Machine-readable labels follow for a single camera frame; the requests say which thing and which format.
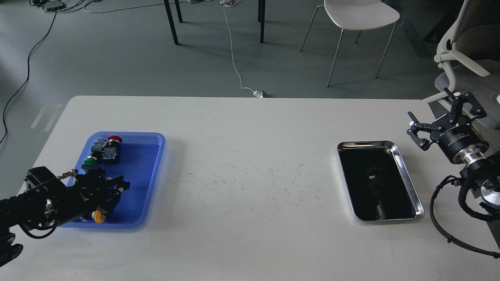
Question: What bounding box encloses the silver metal tray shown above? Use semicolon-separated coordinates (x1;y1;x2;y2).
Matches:
336;140;424;223

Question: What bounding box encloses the grey white office chair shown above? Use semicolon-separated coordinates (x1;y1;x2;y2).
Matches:
425;0;500;130

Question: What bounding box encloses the black table leg left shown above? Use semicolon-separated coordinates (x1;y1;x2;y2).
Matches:
164;0;184;46

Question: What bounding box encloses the white plastic chair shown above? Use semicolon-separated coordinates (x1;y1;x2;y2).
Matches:
301;0;400;87

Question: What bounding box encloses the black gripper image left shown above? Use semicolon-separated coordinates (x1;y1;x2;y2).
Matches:
59;174;130;225

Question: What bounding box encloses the white power cable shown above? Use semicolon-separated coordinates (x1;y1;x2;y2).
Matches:
220;0;271;98

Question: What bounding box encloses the black floor cable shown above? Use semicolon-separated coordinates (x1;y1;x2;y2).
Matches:
0;0;94;143

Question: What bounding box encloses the black table leg right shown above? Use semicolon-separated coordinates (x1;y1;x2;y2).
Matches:
257;0;266;43

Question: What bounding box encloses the green push button switch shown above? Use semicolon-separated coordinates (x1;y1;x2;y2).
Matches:
80;156;105;177

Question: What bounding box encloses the blue plastic tray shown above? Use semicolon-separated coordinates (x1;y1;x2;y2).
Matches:
63;131;166;229

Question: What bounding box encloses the black braided cable right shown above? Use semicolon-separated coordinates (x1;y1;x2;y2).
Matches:
430;175;500;259

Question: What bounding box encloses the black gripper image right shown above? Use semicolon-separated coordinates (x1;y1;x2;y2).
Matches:
406;87;489;164

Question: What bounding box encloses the yellow push button switch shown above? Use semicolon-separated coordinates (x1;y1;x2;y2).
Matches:
91;210;107;224

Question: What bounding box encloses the red push button switch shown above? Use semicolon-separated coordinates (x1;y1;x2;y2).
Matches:
89;135;123;164

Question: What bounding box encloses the black table leg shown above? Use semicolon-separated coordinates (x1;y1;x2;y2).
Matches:
164;0;184;46
257;0;266;43

